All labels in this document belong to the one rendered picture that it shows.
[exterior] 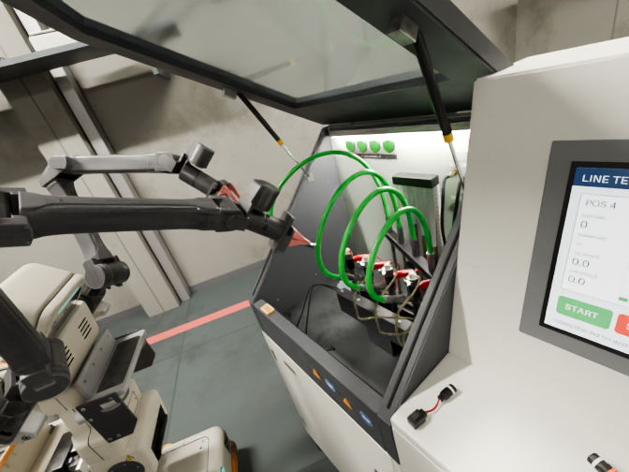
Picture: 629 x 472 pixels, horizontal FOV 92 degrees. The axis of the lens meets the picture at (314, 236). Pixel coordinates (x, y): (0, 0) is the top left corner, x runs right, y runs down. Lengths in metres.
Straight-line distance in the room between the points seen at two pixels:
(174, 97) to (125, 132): 0.50
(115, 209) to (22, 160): 2.81
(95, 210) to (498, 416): 0.82
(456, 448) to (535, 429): 0.15
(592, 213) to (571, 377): 0.29
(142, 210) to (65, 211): 0.11
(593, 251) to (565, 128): 0.19
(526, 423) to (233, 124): 2.80
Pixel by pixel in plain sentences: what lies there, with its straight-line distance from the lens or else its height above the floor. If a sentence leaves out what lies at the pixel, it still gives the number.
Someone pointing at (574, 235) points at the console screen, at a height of 1.31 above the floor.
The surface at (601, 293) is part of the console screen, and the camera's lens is 0.65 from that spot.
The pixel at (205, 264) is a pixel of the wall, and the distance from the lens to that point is 3.38.
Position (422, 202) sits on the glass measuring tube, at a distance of 1.02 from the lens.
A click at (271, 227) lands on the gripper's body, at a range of 0.77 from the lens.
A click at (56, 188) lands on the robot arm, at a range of 1.31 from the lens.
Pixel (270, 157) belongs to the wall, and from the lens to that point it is 3.06.
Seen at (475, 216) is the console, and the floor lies 1.31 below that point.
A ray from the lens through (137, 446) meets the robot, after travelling 1.24.
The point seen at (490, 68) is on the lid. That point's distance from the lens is 0.69.
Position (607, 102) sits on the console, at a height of 1.49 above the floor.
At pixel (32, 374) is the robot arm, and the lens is 0.83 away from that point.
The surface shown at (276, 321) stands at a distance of 1.08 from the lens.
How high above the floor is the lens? 1.62
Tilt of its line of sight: 26 degrees down
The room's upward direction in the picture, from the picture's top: 16 degrees counter-clockwise
